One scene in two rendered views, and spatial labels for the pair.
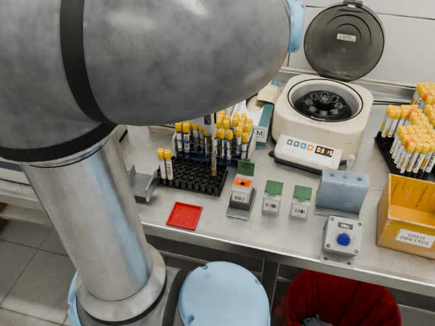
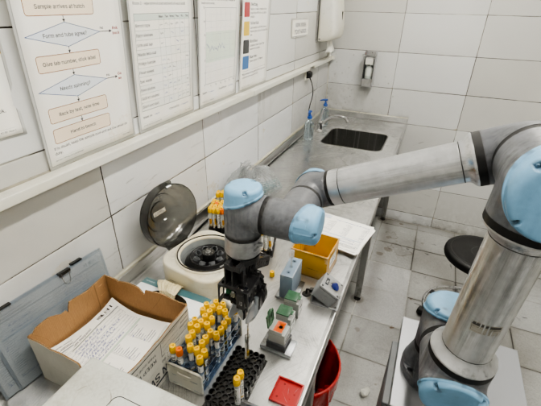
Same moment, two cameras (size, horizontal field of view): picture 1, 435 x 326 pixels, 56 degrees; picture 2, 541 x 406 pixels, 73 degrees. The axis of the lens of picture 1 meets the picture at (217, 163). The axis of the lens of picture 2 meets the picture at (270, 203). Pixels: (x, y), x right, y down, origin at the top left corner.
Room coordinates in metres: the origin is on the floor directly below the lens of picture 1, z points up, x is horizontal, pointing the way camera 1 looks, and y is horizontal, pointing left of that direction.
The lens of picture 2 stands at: (0.57, 0.64, 1.71)
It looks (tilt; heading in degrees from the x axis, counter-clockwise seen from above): 29 degrees down; 278
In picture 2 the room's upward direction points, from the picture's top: 1 degrees clockwise
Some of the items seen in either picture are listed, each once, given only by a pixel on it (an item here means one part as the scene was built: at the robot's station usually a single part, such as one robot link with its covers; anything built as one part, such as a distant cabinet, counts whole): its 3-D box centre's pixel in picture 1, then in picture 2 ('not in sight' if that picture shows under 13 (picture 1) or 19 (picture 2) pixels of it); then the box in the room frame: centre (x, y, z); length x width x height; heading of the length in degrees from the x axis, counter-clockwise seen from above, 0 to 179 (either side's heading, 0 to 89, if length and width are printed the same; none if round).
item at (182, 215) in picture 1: (184, 215); (287, 392); (0.60, 0.08, 0.88); 0.07 x 0.07 x 0.01; 75
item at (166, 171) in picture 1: (189, 162); (236, 367); (0.73, 0.07, 0.93); 0.17 x 0.09 x 0.11; 76
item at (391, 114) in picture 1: (387, 127); not in sight; (0.86, -0.46, 0.94); 0.02 x 0.02 x 0.11
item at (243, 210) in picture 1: (241, 199); (278, 341); (0.64, -0.06, 0.89); 0.09 x 0.05 x 0.04; 164
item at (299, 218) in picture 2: not in sight; (295, 217); (0.61, 0.03, 1.35); 0.11 x 0.11 x 0.08; 78
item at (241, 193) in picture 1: (242, 191); (278, 334); (0.64, -0.06, 0.92); 0.05 x 0.04 x 0.06; 164
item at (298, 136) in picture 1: (320, 119); (212, 267); (0.89, -0.28, 0.94); 0.30 x 0.24 x 0.12; 156
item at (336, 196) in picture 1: (340, 192); (291, 279); (0.63, -0.28, 0.92); 0.10 x 0.07 x 0.10; 77
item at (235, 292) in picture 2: not in sight; (241, 275); (0.72, 0.04, 1.19); 0.09 x 0.08 x 0.12; 75
